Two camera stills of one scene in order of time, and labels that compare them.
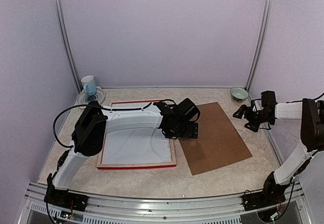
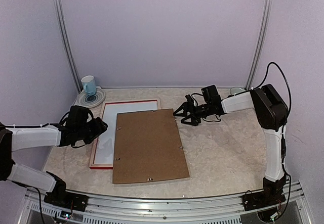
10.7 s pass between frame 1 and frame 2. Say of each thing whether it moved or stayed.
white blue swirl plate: stayed
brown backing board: moved
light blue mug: stayed
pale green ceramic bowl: stayed
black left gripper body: moved
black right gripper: moved
